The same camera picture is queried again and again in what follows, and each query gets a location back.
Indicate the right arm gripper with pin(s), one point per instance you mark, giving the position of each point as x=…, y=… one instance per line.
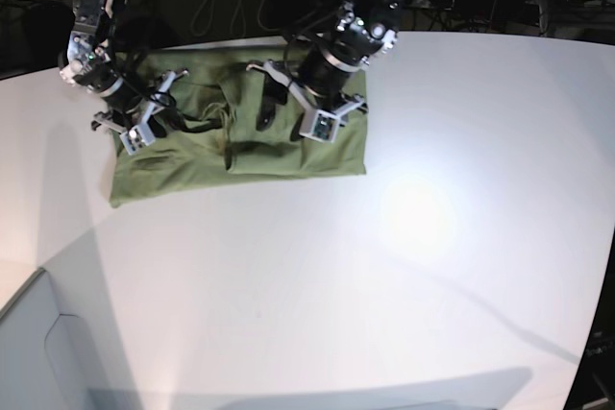
x=139, y=112

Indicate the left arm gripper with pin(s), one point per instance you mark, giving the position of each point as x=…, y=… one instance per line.
x=318, y=61

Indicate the green T-shirt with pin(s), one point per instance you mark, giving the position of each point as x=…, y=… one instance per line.
x=220, y=100

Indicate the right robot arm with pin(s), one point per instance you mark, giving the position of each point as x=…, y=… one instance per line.
x=94, y=29

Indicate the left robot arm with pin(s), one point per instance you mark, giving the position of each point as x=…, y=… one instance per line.
x=319, y=59

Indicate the black power strip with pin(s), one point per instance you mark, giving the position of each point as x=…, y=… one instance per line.
x=433, y=5

